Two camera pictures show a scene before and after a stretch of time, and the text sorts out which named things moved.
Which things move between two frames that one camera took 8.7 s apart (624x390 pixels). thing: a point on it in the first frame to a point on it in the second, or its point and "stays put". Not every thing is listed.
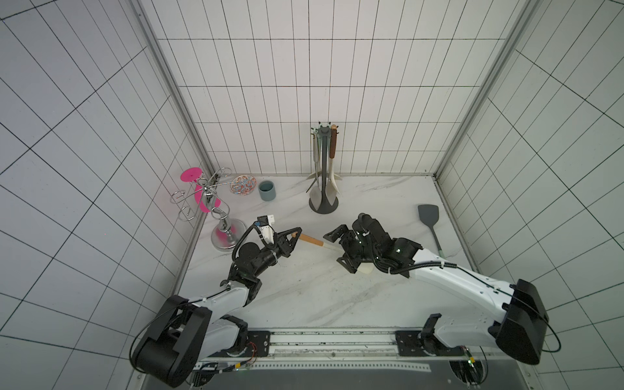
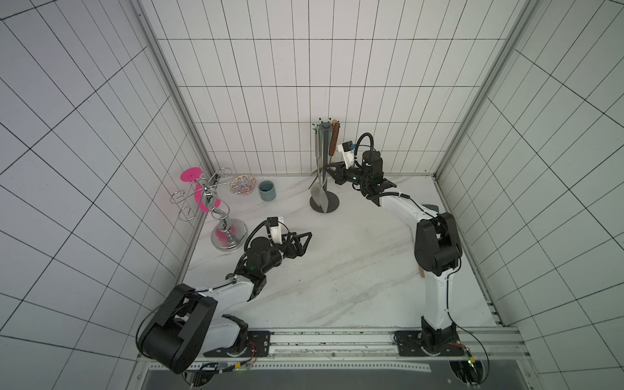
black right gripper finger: [348, 263] to [340, 175]
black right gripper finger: [335, 234] to [338, 166]
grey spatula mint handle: [429, 214] stays put
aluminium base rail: [423, 348] stays put
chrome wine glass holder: [224, 237] stays put
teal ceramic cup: [266, 190] stays put
